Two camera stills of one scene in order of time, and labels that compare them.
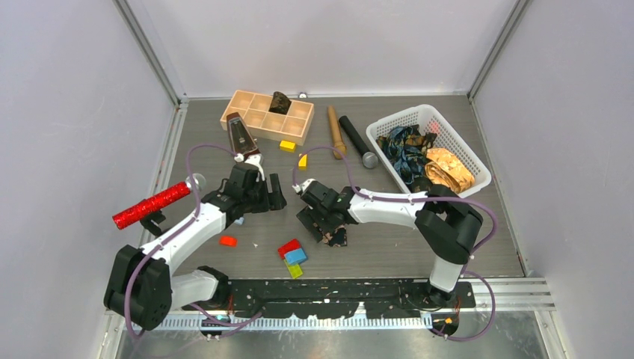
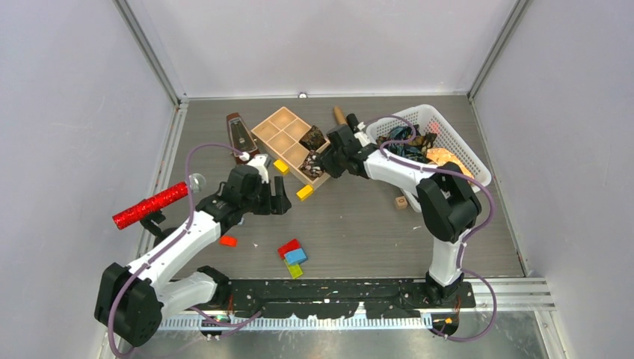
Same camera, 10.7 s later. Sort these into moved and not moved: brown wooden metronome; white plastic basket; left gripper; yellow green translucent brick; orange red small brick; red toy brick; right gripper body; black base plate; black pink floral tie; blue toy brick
Moved: black pink floral tie; right gripper body
Not moved: red toy brick; yellow green translucent brick; left gripper; white plastic basket; orange red small brick; blue toy brick; brown wooden metronome; black base plate
